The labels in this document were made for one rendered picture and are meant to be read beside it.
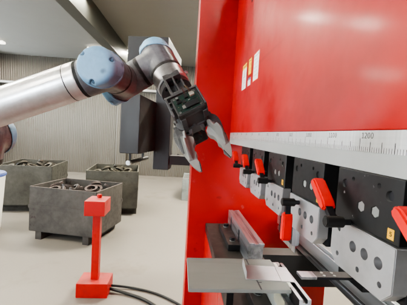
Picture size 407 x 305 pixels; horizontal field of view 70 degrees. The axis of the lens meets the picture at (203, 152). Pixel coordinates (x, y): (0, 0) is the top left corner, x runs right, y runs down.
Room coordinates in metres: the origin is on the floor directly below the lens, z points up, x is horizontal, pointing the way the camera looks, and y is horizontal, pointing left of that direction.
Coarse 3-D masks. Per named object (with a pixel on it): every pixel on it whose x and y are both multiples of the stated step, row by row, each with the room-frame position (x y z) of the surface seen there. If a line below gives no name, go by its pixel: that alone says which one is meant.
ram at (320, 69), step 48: (240, 0) 1.58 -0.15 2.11; (288, 0) 0.83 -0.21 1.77; (336, 0) 0.56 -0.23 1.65; (384, 0) 0.43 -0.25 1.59; (240, 48) 1.49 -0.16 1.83; (288, 48) 0.80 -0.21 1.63; (336, 48) 0.55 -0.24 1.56; (384, 48) 0.42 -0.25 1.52; (240, 96) 1.41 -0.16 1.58; (288, 96) 0.77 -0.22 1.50; (336, 96) 0.53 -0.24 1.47; (384, 96) 0.41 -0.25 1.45; (240, 144) 1.34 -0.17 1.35; (288, 144) 0.75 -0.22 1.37
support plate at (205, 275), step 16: (192, 272) 0.77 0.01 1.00; (208, 272) 0.78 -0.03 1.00; (224, 272) 0.79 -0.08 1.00; (240, 272) 0.79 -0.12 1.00; (192, 288) 0.69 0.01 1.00; (208, 288) 0.70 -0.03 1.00; (224, 288) 0.70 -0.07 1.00; (240, 288) 0.71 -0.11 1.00; (256, 288) 0.71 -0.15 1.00; (272, 288) 0.72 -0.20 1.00; (288, 288) 0.72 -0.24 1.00
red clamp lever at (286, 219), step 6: (282, 198) 0.64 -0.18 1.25; (288, 198) 0.64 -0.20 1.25; (294, 198) 0.64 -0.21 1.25; (282, 204) 0.64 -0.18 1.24; (288, 204) 0.64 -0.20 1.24; (294, 204) 0.64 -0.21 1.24; (288, 210) 0.64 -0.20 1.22; (282, 216) 0.64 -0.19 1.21; (288, 216) 0.64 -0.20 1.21; (282, 222) 0.64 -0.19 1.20; (288, 222) 0.63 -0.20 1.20; (282, 228) 0.64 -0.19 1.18; (288, 228) 0.64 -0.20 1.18; (282, 234) 0.64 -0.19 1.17; (288, 234) 0.64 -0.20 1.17; (282, 240) 0.64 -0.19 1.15; (288, 240) 0.64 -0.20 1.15
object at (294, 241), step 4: (280, 216) 0.85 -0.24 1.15; (280, 220) 0.84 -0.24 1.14; (280, 224) 0.84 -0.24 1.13; (292, 228) 0.76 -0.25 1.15; (292, 232) 0.75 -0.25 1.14; (296, 232) 0.75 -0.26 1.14; (292, 236) 0.75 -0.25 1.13; (296, 236) 0.75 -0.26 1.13; (292, 240) 0.75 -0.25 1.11; (296, 240) 0.75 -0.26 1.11; (288, 244) 0.80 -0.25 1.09; (292, 244) 0.75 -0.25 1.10; (296, 244) 0.75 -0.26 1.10; (292, 248) 0.77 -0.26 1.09
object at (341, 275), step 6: (342, 270) 0.84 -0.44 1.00; (300, 276) 0.78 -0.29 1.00; (306, 276) 0.78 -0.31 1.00; (312, 276) 0.78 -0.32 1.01; (318, 276) 0.79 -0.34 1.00; (324, 276) 0.79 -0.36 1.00; (330, 276) 0.79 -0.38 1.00; (336, 276) 0.79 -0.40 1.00; (342, 276) 0.80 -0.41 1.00; (348, 276) 0.80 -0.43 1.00; (354, 282) 0.78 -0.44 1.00; (360, 288) 0.75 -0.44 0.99
